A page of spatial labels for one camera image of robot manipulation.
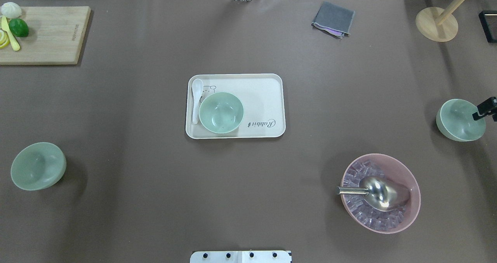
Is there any green bowl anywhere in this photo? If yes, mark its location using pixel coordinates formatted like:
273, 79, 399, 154
10, 142, 67, 191
436, 99, 486, 142
199, 92, 245, 134

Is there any black tray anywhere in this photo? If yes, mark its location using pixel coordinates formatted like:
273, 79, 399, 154
478, 10, 497, 43

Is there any wooden mug stand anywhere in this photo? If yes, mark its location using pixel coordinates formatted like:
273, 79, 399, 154
415, 0, 465, 42

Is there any pink bowl with ice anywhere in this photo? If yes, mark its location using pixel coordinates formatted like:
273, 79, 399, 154
340, 153, 421, 234

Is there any metal ice scoop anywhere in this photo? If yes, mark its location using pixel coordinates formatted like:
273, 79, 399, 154
336, 176, 410, 212

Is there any grey folded cloth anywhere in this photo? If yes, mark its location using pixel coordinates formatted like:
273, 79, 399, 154
312, 2, 355, 39

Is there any beige rabbit serving tray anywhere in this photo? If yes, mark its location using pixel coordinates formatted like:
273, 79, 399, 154
185, 73, 286, 139

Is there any green bowl on tray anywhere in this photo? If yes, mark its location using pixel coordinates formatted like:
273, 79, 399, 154
199, 92, 245, 134

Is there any white ceramic spoon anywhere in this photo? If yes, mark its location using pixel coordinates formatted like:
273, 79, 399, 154
192, 78, 203, 125

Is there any wooden cutting board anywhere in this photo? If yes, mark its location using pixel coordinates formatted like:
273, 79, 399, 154
0, 6, 91, 65

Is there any green lime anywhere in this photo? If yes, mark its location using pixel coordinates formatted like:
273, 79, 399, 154
8, 18, 30, 37

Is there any white garlic bulb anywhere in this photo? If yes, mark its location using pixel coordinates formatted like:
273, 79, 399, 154
0, 2, 23, 19

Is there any lemon slice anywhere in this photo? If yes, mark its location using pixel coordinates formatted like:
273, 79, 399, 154
0, 29, 10, 49

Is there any yellow plastic knife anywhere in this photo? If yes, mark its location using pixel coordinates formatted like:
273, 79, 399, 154
1, 16, 20, 51

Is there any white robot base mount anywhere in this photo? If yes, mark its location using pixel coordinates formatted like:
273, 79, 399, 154
189, 250, 292, 263

